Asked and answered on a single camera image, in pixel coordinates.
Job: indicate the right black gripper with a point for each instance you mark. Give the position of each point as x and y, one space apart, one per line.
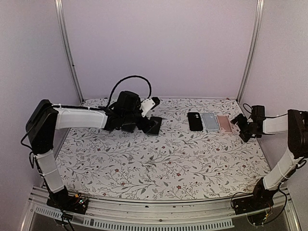
245 137

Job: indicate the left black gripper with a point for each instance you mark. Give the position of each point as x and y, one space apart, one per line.
141 125

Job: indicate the blue smartphone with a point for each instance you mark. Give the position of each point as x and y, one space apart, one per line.
128 127

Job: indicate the black smartphone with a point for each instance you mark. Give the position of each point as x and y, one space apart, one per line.
154 126

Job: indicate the pink phone case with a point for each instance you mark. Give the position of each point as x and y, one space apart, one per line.
224 124

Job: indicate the phone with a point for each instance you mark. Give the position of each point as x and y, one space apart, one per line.
210 121

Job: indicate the black phone case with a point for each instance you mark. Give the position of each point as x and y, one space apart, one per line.
195 123

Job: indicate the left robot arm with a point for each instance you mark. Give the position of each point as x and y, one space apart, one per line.
127 113

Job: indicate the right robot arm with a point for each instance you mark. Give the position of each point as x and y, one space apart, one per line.
294 125

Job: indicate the floral patterned table mat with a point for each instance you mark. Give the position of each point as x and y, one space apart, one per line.
177 164

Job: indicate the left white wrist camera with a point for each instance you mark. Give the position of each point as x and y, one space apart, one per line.
148 104

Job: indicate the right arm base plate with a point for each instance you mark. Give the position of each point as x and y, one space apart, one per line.
252 207

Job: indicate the front aluminium rail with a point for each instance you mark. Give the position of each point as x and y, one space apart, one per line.
118 214

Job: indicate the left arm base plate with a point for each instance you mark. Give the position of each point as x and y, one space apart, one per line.
69 203

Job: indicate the right aluminium frame post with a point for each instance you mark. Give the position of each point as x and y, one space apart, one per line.
252 49

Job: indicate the aluminium frame post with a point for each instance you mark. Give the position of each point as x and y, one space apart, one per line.
64 34
252 49

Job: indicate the left aluminium frame post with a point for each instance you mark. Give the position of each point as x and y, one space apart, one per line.
64 34

